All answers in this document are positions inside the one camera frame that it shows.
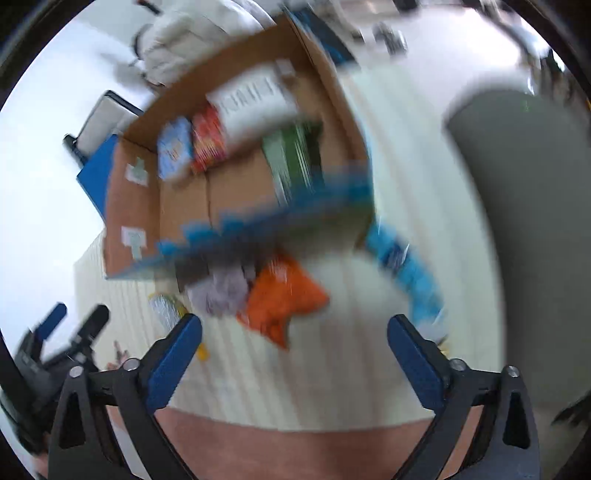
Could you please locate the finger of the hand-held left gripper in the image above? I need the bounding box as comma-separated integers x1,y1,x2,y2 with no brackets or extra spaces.
64,305,110,357
28,302,68,344

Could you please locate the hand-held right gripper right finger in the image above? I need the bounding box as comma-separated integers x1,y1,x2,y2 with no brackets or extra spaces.
387,315,542,480

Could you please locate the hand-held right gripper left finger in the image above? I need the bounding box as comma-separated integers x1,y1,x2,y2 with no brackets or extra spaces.
48,313,204,480

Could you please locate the orange soft bag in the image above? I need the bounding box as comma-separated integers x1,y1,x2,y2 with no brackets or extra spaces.
236,254,331,352

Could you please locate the silver and yellow packet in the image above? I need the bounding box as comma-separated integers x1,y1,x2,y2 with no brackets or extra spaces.
148,293,190,331

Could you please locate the cream ribbed mat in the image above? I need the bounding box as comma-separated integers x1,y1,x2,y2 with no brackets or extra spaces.
74,65,507,431

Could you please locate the light blue packet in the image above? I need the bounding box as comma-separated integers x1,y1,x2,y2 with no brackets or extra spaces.
397,258,447,329

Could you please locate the pale purple cloth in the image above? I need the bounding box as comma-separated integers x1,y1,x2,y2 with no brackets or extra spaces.
187,268,253,319

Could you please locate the dark cloth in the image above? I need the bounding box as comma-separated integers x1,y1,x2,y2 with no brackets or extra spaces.
175,240,278,292

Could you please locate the dark blue packet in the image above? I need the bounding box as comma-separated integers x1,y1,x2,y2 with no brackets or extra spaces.
365,226,413,274

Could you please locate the grey cushion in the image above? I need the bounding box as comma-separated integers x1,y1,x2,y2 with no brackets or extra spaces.
443,88,591,412

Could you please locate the cardboard box with blue outside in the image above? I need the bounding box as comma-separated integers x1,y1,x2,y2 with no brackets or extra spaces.
76,7,376,281

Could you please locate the blue patterned packet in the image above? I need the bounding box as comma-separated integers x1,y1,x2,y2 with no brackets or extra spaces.
157,116,195,182

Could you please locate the black-framed grey panel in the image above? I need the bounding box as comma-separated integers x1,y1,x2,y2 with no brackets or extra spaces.
62,90,145,167

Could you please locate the red patterned packet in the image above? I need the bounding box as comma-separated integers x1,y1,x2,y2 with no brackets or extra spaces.
191,105,228,172

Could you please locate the green packet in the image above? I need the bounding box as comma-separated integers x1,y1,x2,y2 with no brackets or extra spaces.
262,122,324,205

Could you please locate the white printed packet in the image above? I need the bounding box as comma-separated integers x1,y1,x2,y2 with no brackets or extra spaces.
205,65,312,146

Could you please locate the white padded jacket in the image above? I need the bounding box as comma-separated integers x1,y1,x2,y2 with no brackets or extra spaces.
136,0,278,88

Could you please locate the dark blurred object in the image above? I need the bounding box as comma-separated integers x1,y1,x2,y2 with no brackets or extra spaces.
373,23,410,54

